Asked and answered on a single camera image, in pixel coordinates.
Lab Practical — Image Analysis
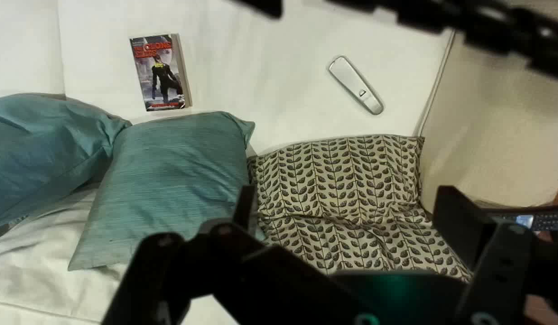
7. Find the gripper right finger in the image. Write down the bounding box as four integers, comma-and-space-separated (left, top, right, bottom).
432, 184, 558, 325

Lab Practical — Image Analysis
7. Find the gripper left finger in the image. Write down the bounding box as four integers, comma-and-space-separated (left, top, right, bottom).
101, 183, 379, 325

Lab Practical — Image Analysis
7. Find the silver remote control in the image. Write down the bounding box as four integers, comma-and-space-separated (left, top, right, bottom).
328, 56, 385, 116

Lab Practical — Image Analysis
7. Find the black handset with keypad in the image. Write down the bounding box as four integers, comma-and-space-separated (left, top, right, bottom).
487, 207, 558, 233

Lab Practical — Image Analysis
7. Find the ribbed teal pillow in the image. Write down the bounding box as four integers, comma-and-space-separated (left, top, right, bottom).
68, 111, 267, 271

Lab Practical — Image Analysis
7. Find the crumpled white bed sheet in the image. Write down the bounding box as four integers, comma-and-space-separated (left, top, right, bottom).
0, 184, 240, 325

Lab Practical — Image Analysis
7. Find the leaf pattern pillow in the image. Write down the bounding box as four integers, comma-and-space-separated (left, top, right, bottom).
246, 134, 474, 283

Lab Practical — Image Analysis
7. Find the plain teal pillow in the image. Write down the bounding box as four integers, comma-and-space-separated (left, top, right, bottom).
0, 93, 132, 230

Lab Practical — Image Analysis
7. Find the paperback book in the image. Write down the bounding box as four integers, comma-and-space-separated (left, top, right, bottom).
129, 33, 193, 112

